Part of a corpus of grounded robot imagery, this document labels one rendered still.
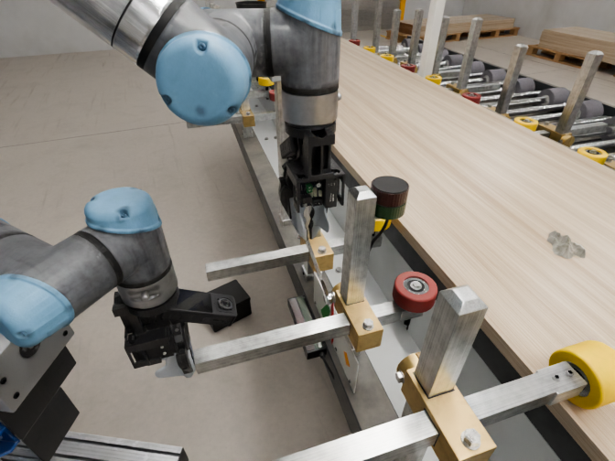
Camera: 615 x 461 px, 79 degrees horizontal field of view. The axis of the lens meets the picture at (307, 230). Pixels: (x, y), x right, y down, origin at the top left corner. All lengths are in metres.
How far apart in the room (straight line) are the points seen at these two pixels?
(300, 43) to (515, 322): 0.56
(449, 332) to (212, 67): 0.34
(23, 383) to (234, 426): 1.01
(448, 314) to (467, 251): 0.45
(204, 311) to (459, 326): 0.35
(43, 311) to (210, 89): 0.26
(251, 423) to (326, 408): 0.29
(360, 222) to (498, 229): 0.43
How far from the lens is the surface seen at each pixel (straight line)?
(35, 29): 8.19
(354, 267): 0.66
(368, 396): 0.82
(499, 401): 0.56
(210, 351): 0.69
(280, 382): 1.64
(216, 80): 0.34
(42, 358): 0.70
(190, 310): 0.58
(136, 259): 0.48
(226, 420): 1.60
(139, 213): 0.46
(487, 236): 0.92
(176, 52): 0.34
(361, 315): 0.71
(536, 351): 0.72
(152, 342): 0.60
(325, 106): 0.50
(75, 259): 0.45
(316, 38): 0.47
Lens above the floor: 1.41
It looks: 37 degrees down
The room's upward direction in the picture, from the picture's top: straight up
